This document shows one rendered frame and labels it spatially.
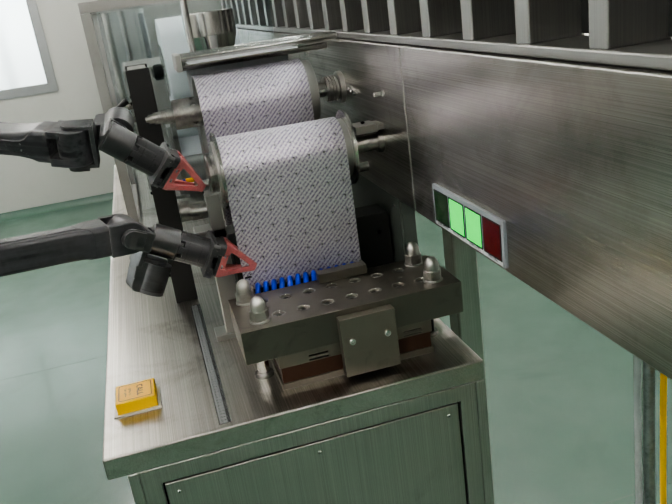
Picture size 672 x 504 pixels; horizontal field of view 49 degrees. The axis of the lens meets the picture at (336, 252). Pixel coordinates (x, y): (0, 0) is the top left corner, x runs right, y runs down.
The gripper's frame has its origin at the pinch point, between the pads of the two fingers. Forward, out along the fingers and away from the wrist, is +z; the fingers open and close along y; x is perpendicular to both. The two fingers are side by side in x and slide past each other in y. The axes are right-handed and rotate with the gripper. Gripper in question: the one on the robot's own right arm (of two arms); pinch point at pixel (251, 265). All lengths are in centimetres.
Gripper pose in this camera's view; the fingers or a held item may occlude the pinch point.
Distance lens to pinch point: 141.9
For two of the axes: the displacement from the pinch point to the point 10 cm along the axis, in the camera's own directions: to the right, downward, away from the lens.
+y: 2.7, 3.0, -9.2
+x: 3.4, -9.2, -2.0
